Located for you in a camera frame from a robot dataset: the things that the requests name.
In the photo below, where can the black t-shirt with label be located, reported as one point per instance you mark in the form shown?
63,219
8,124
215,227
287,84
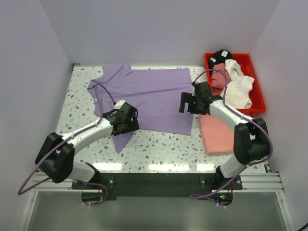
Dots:
219,57

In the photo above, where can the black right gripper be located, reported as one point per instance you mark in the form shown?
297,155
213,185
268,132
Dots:
187,97

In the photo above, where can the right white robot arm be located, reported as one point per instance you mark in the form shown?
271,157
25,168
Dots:
251,140

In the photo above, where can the aluminium extrusion rail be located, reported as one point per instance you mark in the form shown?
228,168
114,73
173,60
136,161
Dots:
251,182

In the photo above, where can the red plastic bin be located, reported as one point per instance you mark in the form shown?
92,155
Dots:
258,105

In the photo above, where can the white printed t-shirt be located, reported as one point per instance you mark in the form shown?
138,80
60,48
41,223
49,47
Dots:
239,87

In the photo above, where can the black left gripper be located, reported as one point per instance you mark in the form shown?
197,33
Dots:
133,126

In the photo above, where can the folded salmon pink t-shirt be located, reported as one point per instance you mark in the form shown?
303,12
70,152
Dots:
218,137

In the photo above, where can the dusty pink t-shirt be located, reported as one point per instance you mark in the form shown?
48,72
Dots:
217,79

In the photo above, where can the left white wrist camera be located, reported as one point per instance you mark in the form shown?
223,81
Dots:
119,104

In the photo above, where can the lavender purple t-shirt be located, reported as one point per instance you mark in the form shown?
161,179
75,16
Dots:
155,93

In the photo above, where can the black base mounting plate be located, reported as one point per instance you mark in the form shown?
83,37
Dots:
221,192

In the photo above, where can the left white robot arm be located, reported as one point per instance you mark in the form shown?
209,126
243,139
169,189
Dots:
56,157

